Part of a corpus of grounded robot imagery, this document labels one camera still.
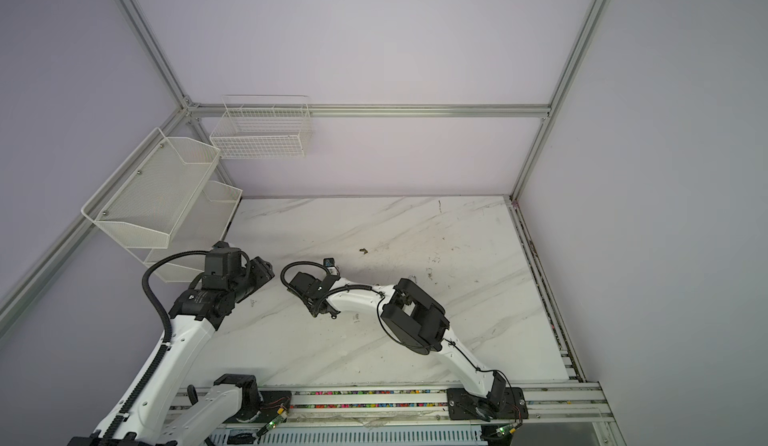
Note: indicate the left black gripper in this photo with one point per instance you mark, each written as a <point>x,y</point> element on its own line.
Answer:
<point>258,269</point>

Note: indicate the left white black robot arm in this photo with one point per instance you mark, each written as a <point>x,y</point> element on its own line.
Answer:
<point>139,418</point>

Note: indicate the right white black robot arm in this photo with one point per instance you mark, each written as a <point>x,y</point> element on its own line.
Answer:
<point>413,319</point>

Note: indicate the lower white mesh shelf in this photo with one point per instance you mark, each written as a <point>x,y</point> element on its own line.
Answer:
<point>206,224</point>

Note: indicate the white mesh shelf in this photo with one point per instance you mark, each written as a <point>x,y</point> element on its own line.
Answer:
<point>144,203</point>
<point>206,224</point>

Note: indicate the upper white mesh shelf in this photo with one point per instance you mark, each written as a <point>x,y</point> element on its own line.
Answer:
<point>144,203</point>

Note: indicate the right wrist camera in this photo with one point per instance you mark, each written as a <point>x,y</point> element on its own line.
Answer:
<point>329,263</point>

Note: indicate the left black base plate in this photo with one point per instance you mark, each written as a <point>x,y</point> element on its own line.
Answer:
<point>262,411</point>

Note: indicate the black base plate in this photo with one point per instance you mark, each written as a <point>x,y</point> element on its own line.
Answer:
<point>262,411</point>
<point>512,406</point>

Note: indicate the aluminium mounting rail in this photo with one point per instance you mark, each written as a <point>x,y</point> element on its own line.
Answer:
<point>556,403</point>

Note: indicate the white wire basket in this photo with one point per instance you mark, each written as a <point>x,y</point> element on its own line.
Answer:
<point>263,127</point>

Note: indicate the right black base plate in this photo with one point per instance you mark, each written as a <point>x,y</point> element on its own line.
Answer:
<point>512,406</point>

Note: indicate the aluminium frame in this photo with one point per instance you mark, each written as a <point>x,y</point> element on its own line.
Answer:
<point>32,286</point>

